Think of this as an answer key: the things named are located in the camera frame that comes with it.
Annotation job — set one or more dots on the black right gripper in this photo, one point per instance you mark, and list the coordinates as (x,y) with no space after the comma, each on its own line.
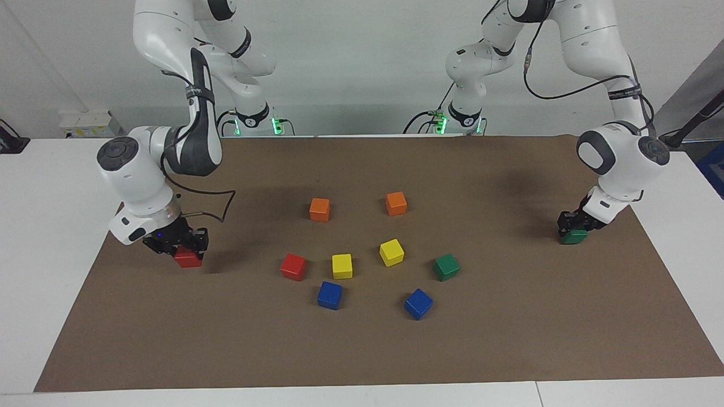
(167,234)

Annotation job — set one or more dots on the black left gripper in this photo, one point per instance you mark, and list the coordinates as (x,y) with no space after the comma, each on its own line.
(582,219)

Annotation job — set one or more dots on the green wooden cube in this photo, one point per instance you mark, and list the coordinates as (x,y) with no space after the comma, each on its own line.
(574,237)
(446,267)

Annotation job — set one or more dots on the red wooden cube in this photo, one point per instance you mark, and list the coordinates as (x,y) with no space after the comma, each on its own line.
(188,260)
(293,267)

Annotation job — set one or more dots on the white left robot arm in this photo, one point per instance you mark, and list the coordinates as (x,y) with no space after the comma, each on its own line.
(622,164)

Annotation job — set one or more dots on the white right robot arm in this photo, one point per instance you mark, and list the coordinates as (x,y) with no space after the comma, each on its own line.
(136,181)

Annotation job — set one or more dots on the black stand with pole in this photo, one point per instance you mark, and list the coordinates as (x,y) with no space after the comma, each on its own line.
(676,138)

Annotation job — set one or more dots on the orange wooden cube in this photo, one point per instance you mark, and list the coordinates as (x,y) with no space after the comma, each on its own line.
(319,210)
(396,204)

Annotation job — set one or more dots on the blue crate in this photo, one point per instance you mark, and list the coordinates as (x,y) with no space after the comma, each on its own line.
(714,169)

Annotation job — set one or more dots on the blue wooden cube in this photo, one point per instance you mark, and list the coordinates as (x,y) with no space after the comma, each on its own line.
(329,295)
(418,304)

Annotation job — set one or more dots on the yellow wooden cube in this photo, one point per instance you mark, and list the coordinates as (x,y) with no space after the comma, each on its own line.
(391,252)
(342,266)

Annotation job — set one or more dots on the brown paper table mat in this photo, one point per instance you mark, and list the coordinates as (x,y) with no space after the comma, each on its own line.
(362,350)

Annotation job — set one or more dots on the white wall socket box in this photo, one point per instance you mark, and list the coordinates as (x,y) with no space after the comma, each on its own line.
(90,123)

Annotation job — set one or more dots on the black clamp mount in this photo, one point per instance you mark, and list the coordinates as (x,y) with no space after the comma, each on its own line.
(11,144)

